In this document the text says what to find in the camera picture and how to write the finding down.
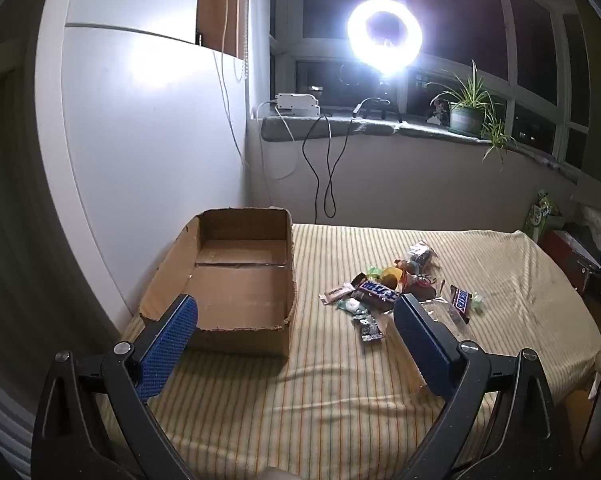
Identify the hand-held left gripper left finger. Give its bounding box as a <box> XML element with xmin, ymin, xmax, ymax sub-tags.
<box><xmin>30</xmin><ymin>294</ymin><xmax>200</xmax><ymax>480</ymax></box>

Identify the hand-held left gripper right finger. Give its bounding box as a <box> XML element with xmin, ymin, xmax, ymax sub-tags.
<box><xmin>393</xmin><ymin>293</ymin><xmax>573</xmax><ymax>480</ymax></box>

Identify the beige cake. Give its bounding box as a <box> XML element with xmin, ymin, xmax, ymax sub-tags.
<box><xmin>386</xmin><ymin>297</ymin><xmax>470</xmax><ymax>392</ymax></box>

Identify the brown chocolate bar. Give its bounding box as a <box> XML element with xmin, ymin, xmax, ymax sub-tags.
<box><xmin>351</xmin><ymin>272</ymin><xmax>401</xmax><ymax>315</ymax></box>
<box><xmin>449</xmin><ymin>284</ymin><xmax>477</xmax><ymax>324</ymax></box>

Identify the clear red-edged snack packet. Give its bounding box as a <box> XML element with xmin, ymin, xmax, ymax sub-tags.
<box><xmin>403</xmin><ymin>270</ymin><xmax>443</xmax><ymax>302</ymax></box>

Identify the chocolate egg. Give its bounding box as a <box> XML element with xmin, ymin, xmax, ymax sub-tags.
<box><xmin>367</xmin><ymin>264</ymin><xmax>407</xmax><ymax>290</ymax></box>

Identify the clear packet of dark snacks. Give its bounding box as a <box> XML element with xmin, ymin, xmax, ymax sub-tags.
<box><xmin>407</xmin><ymin>241</ymin><xmax>440</xmax><ymax>267</ymax></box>

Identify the brown cardboard box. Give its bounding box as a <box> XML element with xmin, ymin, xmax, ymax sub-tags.
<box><xmin>138</xmin><ymin>206</ymin><xmax>298</xmax><ymax>359</ymax></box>

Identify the small silver snack packet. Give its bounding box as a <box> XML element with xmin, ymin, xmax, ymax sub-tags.
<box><xmin>354</xmin><ymin>314</ymin><xmax>385</xmax><ymax>342</ymax></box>

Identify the white and green candy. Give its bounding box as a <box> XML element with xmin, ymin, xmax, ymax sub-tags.
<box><xmin>336</xmin><ymin>297</ymin><xmax>367</xmax><ymax>317</ymax></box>

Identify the pink and white snack bar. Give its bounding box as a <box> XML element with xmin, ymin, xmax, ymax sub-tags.
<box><xmin>319</xmin><ymin>282</ymin><xmax>355</xmax><ymax>306</ymax></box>

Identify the striped yellow blanket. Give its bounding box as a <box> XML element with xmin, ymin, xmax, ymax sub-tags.
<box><xmin>95</xmin><ymin>222</ymin><xmax>601</xmax><ymax>480</ymax></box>

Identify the green printed bag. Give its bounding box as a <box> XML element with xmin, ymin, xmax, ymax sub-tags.
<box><xmin>523</xmin><ymin>190</ymin><xmax>566</xmax><ymax>241</ymax></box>

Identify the white wardrobe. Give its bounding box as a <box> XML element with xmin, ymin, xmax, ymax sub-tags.
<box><xmin>33</xmin><ymin>0</ymin><xmax>248</xmax><ymax>331</ymax></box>

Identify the green potted spider plant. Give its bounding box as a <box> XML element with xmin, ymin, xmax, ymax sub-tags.
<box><xmin>427</xmin><ymin>60</ymin><xmax>518</xmax><ymax>166</ymax></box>

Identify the grey windowsill cloth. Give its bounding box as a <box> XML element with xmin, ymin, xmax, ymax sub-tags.
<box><xmin>260</xmin><ymin>112</ymin><xmax>581</xmax><ymax>176</ymax></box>

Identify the white electronic device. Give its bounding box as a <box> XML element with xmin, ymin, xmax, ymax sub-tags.
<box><xmin>275</xmin><ymin>92</ymin><xmax>322</xmax><ymax>117</ymax></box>

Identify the dark curtain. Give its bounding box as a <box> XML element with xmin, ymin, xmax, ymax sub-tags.
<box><xmin>563</xmin><ymin>0</ymin><xmax>601</xmax><ymax>201</ymax></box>

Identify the brown wooden board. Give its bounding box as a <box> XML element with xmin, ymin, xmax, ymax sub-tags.
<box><xmin>198</xmin><ymin>0</ymin><xmax>241</xmax><ymax>56</ymax></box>

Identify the black cable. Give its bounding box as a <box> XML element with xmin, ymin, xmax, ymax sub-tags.
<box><xmin>301</xmin><ymin>101</ymin><xmax>367</xmax><ymax>219</ymax></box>

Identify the short white cable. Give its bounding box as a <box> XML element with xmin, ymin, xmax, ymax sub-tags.
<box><xmin>253</xmin><ymin>100</ymin><xmax>331</xmax><ymax>181</ymax></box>

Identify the ring light on tripod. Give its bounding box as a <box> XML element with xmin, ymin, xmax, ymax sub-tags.
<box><xmin>347</xmin><ymin>0</ymin><xmax>424</xmax><ymax>123</ymax></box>

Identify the white window frame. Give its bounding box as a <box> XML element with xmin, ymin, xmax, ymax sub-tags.
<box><xmin>270</xmin><ymin>0</ymin><xmax>591</xmax><ymax>171</ymax></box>

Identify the long white cable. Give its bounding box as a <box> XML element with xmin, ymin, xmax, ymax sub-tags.
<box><xmin>212</xmin><ymin>0</ymin><xmax>251</xmax><ymax>167</ymax></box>

